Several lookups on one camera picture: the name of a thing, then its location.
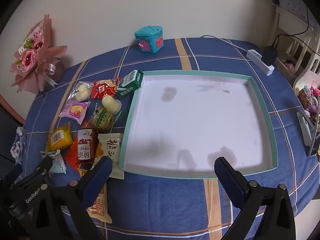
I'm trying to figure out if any patterned tape roll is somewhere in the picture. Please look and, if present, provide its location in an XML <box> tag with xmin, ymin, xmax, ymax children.
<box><xmin>298</xmin><ymin>86</ymin><xmax>317</xmax><ymax>108</ymax></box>

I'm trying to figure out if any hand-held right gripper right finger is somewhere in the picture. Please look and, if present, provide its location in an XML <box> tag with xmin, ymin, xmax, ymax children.
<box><xmin>214</xmin><ymin>156</ymin><xmax>297</xmax><ymax>240</ymax></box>

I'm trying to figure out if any teal toy house box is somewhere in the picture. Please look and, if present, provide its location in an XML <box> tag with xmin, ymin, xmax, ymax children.
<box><xmin>134</xmin><ymin>25</ymin><xmax>164</xmax><ymax>54</ymax></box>

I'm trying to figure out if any teal shallow tray box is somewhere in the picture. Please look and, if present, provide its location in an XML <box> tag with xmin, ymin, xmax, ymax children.
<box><xmin>119</xmin><ymin>70</ymin><xmax>278</xmax><ymax>180</ymax></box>

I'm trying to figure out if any white curved chair back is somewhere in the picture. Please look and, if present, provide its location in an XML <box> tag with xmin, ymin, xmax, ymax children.
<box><xmin>293</xmin><ymin>70</ymin><xmax>320</xmax><ymax>96</ymax></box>

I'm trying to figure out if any pile of colourful accessories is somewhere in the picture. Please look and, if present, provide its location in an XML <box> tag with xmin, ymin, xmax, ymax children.
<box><xmin>309</xmin><ymin>80</ymin><xmax>320</xmax><ymax>120</ymax></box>

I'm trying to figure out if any orange swiss roll packet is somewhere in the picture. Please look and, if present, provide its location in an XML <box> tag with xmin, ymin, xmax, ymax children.
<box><xmin>77</xmin><ymin>167</ymin><xmax>113</xmax><ymax>223</ymax></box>

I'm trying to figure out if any black thin cable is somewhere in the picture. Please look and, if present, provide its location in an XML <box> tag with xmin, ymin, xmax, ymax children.
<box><xmin>272</xmin><ymin>4</ymin><xmax>320</xmax><ymax>57</ymax></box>

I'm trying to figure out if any green snack carton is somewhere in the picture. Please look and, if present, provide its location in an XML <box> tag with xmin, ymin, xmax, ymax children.
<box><xmin>115</xmin><ymin>69</ymin><xmax>145</xmax><ymax>99</ymax></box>

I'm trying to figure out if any white chips packet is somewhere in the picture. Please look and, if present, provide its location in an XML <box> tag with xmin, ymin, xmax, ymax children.
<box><xmin>94</xmin><ymin>133</ymin><xmax>125</xmax><ymax>180</ymax></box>

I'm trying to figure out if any white power cable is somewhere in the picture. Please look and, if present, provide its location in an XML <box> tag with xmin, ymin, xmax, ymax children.
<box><xmin>201</xmin><ymin>35</ymin><xmax>250</xmax><ymax>53</ymax></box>

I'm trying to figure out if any white wooden rack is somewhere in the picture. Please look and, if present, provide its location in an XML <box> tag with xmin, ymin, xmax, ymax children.
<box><xmin>271</xmin><ymin>5</ymin><xmax>320</xmax><ymax>85</ymax></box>

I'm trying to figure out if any yellow barcode snack packet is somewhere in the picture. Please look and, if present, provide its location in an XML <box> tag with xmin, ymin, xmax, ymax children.
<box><xmin>46</xmin><ymin>122</ymin><xmax>73</xmax><ymax>153</ymax></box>

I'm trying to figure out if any pink swiss roll packet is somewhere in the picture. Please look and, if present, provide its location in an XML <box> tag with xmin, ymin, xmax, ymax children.
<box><xmin>59</xmin><ymin>99</ymin><xmax>91</xmax><ymax>125</ymax></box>

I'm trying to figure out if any black power adapter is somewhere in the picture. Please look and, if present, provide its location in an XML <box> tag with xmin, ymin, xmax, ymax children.
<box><xmin>261</xmin><ymin>45</ymin><xmax>278</xmax><ymax>66</ymax></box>

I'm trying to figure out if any white power strip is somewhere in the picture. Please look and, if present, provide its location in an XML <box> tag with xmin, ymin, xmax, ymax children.
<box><xmin>246</xmin><ymin>50</ymin><xmax>275</xmax><ymax>76</ymax></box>

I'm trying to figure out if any white crumpled wrapper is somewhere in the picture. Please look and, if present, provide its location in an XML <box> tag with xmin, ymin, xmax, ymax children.
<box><xmin>41</xmin><ymin>150</ymin><xmax>67</xmax><ymax>174</ymax></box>

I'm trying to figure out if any clear packet with yellow cake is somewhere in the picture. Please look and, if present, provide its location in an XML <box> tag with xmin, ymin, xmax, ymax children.
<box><xmin>69</xmin><ymin>81</ymin><xmax>94</xmax><ymax>103</ymax></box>

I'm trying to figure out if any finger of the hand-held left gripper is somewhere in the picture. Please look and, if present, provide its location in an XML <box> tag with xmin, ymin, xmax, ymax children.
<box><xmin>10</xmin><ymin>156</ymin><xmax>54</xmax><ymax>193</ymax></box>
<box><xmin>0</xmin><ymin>164</ymin><xmax>23</xmax><ymax>188</ymax></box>

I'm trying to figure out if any red gold-patterned snack packet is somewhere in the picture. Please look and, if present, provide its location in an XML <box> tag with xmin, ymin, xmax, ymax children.
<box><xmin>65</xmin><ymin>140</ymin><xmax>95</xmax><ymax>172</ymax></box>

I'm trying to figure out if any pink flower bouquet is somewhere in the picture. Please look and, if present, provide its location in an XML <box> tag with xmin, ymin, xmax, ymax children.
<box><xmin>10</xmin><ymin>14</ymin><xmax>68</xmax><ymax>95</ymax></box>

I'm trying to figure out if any blue plaid tablecloth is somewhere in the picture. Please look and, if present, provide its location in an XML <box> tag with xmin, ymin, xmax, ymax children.
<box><xmin>19</xmin><ymin>38</ymin><xmax>320</xmax><ymax>240</ymax></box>

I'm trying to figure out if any red cartoon snack packet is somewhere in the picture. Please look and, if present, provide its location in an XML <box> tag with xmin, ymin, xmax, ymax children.
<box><xmin>90</xmin><ymin>78</ymin><xmax>122</xmax><ymax>99</ymax></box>

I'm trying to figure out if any heart-shaped yellow cake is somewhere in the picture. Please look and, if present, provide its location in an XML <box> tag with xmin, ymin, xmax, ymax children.
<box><xmin>102</xmin><ymin>95</ymin><xmax>122</xmax><ymax>112</ymax></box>

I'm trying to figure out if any pink cloth item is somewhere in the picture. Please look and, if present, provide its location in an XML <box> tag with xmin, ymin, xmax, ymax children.
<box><xmin>279</xmin><ymin>59</ymin><xmax>297</xmax><ymax>72</ymax></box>

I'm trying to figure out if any dark red snack packet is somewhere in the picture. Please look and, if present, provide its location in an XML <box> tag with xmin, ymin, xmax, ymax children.
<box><xmin>76</xmin><ymin>129</ymin><xmax>99</xmax><ymax>163</ymax></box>

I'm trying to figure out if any blue white crumpled packet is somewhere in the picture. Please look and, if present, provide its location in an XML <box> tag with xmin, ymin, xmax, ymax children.
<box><xmin>10</xmin><ymin>127</ymin><xmax>27</xmax><ymax>164</ymax></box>

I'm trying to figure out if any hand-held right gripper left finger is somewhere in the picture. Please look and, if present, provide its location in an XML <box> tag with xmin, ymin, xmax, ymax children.
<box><xmin>31</xmin><ymin>156</ymin><xmax>113</xmax><ymax>240</ymax></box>

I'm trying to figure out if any white plastic holder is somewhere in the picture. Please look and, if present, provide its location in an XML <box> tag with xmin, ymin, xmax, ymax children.
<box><xmin>296</xmin><ymin>111</ymin><xmax>313</xmax><ymax>147</ymax></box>

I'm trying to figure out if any green packet with cake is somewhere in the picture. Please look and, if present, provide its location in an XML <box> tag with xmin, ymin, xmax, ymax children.
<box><xmin>89</xmin><ymin>106</ymin><xmax>124</xmax><ymax>133</ymax></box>

